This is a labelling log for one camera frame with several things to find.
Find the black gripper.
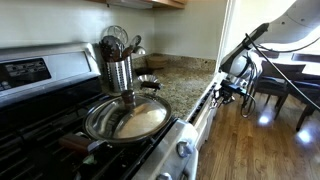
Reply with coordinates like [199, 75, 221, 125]
[210, 79, 249, 110]

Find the metal drawer handle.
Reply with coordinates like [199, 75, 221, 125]
[208, 96, 218, 111]

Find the silver stove knob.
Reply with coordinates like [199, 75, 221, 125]
[175, 139, 194, 159]
[154, 172, 173, 180]

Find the dark wooden chair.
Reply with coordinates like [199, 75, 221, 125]
[286, 79, 320, 133]
[253, 59, 306, 121]

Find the round wooden bowl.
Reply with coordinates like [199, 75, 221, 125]
[145, 54, 169, 70]

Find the steel lid wooden knob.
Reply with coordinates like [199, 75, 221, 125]
[85, 89, 170, 141]

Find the dark dining table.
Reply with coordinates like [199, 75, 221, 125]
[259, 49, 320, 78]

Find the steel ladle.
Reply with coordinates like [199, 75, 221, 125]
[132, 45, 147, 56]

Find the steel serving spoon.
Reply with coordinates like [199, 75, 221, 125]
[129, 34, 142, 48]

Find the perforated steel utensil holder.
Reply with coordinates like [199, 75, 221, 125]
[105, 56, 135, 94]

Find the brown wooden spatula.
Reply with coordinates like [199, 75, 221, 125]
[120, 44, 134, 61]

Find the dark wooden spoon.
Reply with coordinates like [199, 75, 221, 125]
[98, 34, 124, 63]

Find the grey range hood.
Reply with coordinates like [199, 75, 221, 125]
[105, 0, 154, 10]

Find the stainless steel gas stove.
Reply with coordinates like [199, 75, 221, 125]
[0, 41, 201, 180]

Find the looped black robot cable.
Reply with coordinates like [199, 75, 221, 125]
[240, 53, 264, 118]

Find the white door frame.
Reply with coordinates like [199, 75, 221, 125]
[214, 0, 236, 79]

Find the long black robot cable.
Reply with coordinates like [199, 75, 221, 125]
[244, 32, 320, 111]

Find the wooden wall cabinet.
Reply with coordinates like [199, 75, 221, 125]
[151, 0, 188, 10]

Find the wire mesh skimmer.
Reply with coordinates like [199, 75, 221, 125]
[101, 24, 129, 46]

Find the steel pan wooden handle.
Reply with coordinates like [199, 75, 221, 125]
[58, 94, 173, 156]

